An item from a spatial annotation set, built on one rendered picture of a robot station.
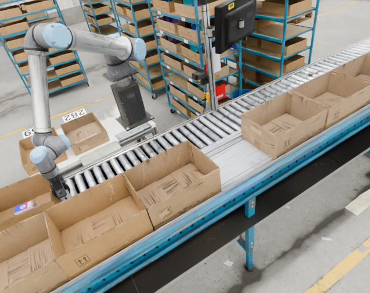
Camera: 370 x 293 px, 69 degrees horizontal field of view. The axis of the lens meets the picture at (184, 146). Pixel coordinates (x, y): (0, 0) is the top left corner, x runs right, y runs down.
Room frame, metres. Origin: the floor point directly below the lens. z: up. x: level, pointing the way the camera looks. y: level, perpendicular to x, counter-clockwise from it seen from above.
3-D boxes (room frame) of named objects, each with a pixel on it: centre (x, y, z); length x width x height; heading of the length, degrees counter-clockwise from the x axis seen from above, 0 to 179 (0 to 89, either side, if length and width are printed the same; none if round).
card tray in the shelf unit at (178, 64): (3.12, -0.17, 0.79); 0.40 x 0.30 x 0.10; 26
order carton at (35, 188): (1.12, 0.99, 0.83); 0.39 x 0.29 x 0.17; 110
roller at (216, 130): (1.64, -0.28, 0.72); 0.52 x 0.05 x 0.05; 24
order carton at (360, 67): (1.61, -1.33, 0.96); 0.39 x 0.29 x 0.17; 114
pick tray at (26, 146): (1.74, 1.08, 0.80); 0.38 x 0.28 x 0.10; 24
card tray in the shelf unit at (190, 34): (2.69, -0.37, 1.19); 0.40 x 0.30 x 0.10; 24
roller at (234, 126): (1.69, -0.40, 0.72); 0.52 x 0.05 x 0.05; 24
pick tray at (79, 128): (1.87, 0.78, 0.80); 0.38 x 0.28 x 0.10; 26
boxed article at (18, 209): (1.16, 1.02, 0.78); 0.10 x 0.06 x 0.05; 106
